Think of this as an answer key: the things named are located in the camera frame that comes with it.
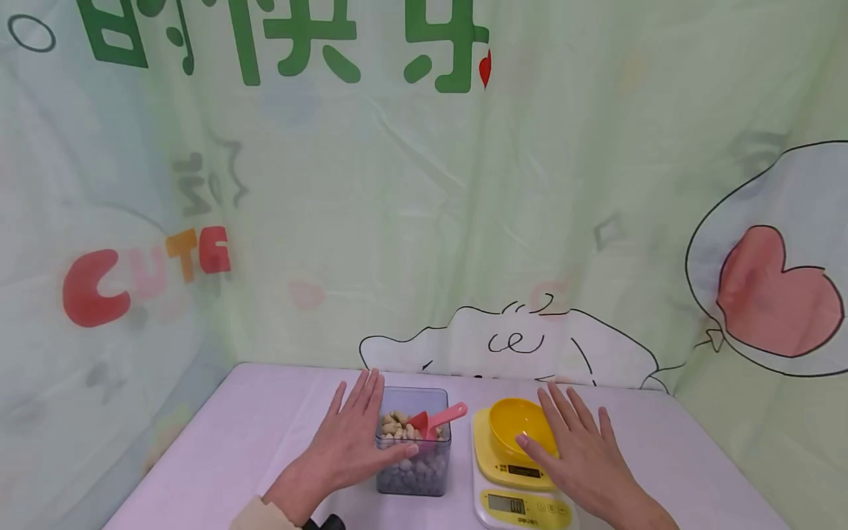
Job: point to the person's left hand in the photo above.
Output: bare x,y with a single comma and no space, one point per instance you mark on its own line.
344,449

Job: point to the person's right hand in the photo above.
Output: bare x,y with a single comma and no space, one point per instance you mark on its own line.
586,464

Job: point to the person's right forearm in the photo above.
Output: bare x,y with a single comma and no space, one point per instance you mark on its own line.
646,515

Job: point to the person's left forearm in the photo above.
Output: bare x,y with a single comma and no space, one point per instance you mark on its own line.
275,508

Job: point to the pile of peanuts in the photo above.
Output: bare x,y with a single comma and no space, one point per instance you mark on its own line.
417,471

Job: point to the black wrist band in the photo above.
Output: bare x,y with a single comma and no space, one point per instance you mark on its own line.
324,523

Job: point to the yellow and white kitchen scale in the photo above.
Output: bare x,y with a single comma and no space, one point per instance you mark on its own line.
510,489

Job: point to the yellow plastic bowl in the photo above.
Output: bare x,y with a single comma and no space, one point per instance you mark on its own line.
517,423

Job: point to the clear square plastic container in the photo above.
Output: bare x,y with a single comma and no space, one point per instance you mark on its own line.
424,471

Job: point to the red plastic scoop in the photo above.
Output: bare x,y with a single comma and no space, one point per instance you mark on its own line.
437,421

